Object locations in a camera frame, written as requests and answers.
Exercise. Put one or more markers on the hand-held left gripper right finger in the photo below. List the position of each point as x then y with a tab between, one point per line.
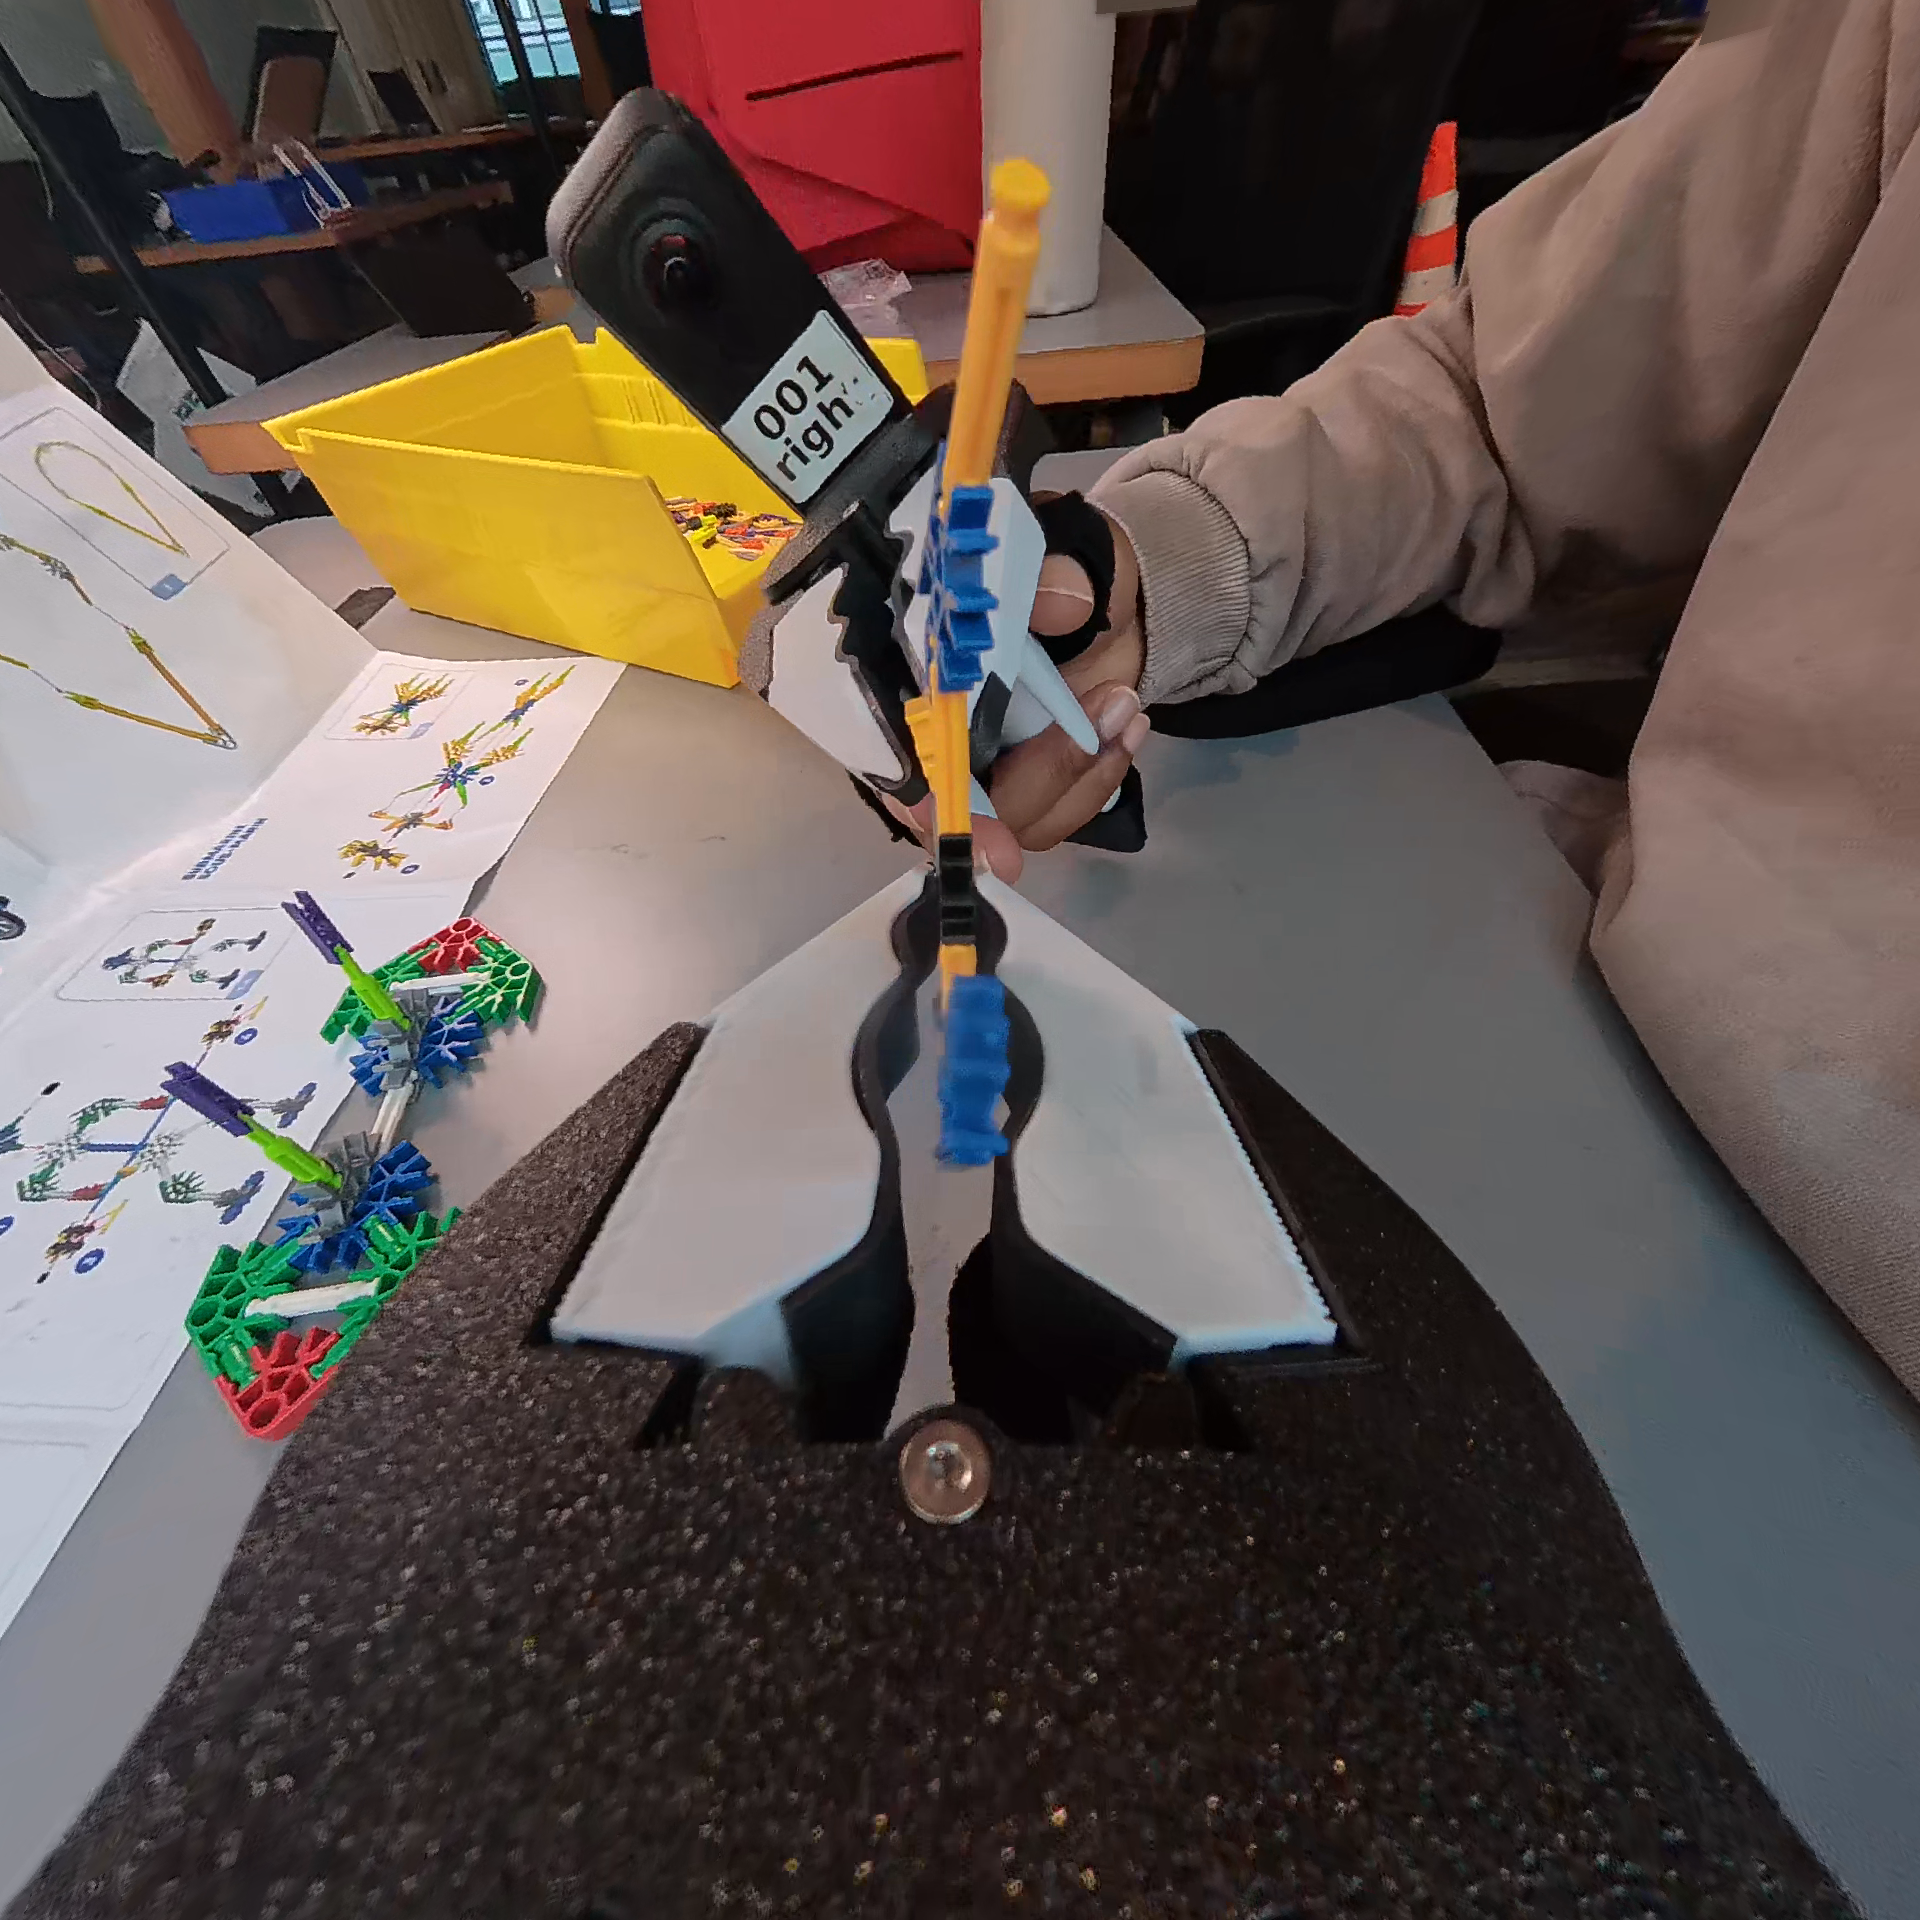
1187	1201

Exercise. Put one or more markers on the person's right hand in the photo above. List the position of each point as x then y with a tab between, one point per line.
1066	797

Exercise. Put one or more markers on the white folded instruction booklet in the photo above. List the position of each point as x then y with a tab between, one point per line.
152	901

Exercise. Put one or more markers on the red tote bag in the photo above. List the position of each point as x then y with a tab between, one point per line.
811	121

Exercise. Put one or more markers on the colourful toy rod model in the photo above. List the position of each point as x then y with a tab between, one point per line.
330	1232

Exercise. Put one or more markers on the orange traffic cone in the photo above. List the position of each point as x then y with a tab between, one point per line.
1436	227

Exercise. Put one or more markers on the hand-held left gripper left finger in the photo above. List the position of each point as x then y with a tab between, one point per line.
706	1201

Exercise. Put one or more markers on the pile of toy building pieces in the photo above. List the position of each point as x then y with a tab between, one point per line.
737	529

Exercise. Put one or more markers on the person's beige clothing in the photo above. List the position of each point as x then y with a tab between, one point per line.
1800	901

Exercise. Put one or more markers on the person's right forearm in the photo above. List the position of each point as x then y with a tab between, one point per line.
1442	451

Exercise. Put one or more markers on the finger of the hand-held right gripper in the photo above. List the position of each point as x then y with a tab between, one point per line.
826	677
1021	617

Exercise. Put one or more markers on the yellow plastic bin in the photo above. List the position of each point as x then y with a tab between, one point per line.
511	511

